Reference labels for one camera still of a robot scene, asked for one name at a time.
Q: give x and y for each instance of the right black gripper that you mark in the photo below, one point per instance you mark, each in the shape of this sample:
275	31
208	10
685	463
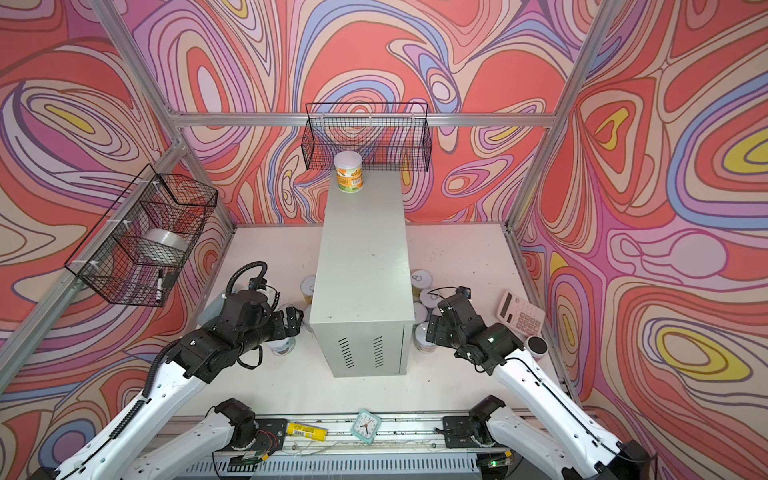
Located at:
438	330

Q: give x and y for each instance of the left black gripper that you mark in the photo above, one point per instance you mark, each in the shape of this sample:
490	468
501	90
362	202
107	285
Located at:
287	323

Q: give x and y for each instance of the pink flower label can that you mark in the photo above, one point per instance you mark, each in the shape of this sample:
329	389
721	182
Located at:
420	339

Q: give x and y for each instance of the orange label can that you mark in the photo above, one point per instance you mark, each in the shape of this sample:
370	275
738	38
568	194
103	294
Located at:
349	173

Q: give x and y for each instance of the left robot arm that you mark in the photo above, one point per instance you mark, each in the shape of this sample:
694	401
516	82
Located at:
115	452

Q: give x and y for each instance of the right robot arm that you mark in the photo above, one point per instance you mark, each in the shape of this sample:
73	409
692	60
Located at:
568	444

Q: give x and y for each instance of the pink label can left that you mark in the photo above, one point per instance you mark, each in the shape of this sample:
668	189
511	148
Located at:
306	326

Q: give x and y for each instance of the teal label can front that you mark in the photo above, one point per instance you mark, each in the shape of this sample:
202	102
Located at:
282	347

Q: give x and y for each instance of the yellow label can left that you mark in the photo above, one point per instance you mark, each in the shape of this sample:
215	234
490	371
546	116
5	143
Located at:
307	288

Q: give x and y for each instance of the can right hidden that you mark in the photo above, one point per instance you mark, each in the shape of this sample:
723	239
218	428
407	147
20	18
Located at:
421	313

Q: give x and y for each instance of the pink calculator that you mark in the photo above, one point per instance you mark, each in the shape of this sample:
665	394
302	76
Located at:
519	315

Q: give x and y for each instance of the can right rear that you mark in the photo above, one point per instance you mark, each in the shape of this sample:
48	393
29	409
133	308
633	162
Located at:
420	280

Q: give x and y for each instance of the grey metal cabinet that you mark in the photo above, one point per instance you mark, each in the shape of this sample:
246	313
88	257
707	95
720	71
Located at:
362	312

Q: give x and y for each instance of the pink round speaker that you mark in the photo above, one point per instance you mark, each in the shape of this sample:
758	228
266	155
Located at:
537	347

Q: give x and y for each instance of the grey stapler box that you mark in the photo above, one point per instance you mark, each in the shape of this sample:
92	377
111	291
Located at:
212	310

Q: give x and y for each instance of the yellow label tube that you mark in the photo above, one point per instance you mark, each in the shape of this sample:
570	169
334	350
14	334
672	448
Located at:
306	431

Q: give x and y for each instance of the teal alarm clock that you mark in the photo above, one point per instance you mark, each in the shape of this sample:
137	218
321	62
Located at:
366	426

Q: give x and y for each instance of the black marker pen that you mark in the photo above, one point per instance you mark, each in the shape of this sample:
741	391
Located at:
159	287

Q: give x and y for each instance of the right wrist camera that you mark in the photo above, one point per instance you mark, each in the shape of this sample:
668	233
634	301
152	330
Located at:
465	291

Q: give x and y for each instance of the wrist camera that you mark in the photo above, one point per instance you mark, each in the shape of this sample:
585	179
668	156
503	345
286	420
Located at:
257	283
465	291

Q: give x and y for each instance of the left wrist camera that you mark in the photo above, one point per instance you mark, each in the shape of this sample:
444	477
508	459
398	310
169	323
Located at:
257	283

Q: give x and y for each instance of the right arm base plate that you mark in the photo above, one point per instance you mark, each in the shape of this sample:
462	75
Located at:
462	432

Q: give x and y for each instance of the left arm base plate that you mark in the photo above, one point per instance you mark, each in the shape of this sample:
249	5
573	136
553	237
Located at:
262	435

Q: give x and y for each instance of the left black wire basket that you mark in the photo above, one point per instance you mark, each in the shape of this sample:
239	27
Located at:
160	218

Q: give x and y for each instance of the black wire basket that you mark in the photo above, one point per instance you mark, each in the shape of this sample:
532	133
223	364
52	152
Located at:
389	136
160	218

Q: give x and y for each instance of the back black wire basket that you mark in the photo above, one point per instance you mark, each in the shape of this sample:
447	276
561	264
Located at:
389	136

